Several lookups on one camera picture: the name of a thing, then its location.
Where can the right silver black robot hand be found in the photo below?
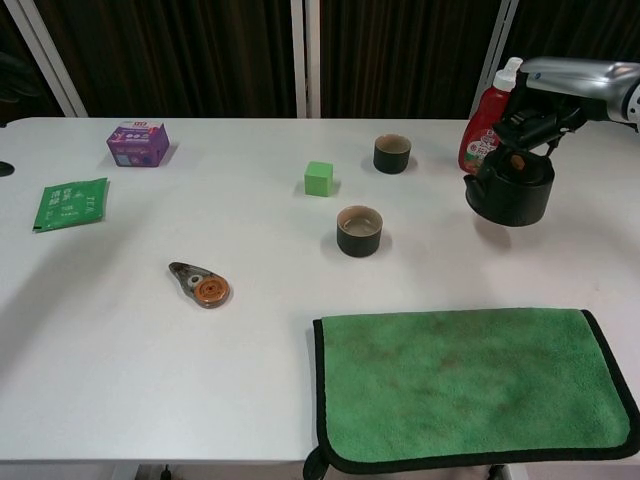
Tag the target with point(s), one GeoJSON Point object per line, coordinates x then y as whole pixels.
{"type": "Point", "coordinates": [575, 77]}

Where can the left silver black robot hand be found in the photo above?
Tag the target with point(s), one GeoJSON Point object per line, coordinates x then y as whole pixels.
{"type": "Point", "coordinates": [17, 75]}

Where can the black teapot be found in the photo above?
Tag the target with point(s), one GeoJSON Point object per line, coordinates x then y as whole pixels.
{"type": "Point", "coordinates": [515, 200]}

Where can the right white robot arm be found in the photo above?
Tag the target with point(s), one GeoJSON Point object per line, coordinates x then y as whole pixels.
{"type": "Point", "coordinates": [634, 107]}

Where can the dark pleated curtain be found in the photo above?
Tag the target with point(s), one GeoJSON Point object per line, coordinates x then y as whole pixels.
{"type": "Point", "coordinates": [175, 55]}
{"type": "Point", "coordinates": [400, 55]}
{"type": "Point", "coordinates": [575, 30]}
{"type": "Point", "coordinates": [15, 20]}

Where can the red ketchup squeeze bottle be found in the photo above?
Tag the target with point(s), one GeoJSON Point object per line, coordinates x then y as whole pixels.
{"type": "Point", "coordinates": [480, 135]}

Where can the purple paper box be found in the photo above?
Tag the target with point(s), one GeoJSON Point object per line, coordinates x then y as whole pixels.
{"type": "Point", "coordinates": [135, 145]}

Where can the green tea packet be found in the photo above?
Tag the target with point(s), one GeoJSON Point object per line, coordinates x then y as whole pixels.
{"type": "Point", "coordinates": [70, 205]}

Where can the green cube block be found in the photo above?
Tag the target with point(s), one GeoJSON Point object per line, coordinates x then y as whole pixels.
{"type": "Point", "coordinates": [318, 180]}

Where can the orange grey correction tape dispenser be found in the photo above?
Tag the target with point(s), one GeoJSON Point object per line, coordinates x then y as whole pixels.
{"type": "Point", "coordinates": [207, 290]}

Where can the green microfibre cloth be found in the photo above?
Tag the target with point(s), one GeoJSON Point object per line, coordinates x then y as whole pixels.
{"type": "Point", "coordinates": [465, 385]}

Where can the white partition frame post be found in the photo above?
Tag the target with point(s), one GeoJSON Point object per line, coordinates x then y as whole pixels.
{"type": "Point", "coordinates": [66, 100]}
{"type": "Point", "coordinates": [497, 40]}
{"type": "Point", "coordinates": [299, 60]}

